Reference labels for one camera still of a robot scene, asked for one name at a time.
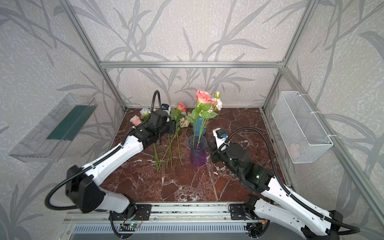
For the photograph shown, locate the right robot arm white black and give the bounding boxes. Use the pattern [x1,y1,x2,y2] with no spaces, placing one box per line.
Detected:
[211,138,360,240]

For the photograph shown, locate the blue white rose stem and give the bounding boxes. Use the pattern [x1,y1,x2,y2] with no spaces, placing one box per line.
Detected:
[139,107,163,172]

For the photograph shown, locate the pink rose flower stem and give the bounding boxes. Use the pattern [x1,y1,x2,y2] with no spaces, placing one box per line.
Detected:
[186,90,218,136]

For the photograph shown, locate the horizontal aluminium frame bar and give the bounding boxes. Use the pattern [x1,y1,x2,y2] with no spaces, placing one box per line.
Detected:
[100,61,283,69]

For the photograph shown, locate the clear plastic wall shelf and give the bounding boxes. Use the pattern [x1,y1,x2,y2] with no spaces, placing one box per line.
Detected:
[9,94,98,163]

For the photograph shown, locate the pink white flower bunch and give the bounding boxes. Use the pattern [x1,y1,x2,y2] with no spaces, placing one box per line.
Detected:
[130,115,144,127]

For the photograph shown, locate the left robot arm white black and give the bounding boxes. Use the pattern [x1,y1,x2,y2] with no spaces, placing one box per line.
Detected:
[45,109,176,216]

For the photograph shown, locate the white wire mesh basket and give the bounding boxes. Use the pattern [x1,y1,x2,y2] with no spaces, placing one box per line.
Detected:
[272,91,334,164]

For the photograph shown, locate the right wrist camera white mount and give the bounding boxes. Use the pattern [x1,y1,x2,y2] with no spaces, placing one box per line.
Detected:
[213,128,228,148]

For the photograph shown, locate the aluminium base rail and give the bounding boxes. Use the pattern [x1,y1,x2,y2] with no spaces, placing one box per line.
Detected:
[63,202,255,224]

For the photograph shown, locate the pale pink peony flower stem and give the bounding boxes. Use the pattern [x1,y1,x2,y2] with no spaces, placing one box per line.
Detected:
[211,92,223,113]

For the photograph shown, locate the purple blue glass vase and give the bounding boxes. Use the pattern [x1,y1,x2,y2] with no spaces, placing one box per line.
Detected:
[188,135,207,167]

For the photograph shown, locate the teal ceramic cylinder vase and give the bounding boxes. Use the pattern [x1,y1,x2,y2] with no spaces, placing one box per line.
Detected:
[193,116,207,135]

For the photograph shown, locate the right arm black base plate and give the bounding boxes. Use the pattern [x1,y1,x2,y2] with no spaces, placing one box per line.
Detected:
[228,204,249,220]

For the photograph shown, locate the dark pink rose stem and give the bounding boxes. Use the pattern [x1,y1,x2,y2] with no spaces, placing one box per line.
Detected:
[170,102,190,165]

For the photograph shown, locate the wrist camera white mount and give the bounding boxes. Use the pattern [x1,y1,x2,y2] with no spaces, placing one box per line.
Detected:
[161,104,171,114]
[213,128,228,148]

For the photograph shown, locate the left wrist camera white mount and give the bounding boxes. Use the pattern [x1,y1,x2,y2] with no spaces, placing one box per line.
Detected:
[161,104,171,114]

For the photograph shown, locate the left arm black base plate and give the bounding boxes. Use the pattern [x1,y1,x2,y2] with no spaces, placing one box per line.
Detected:
[121,204,152,221]

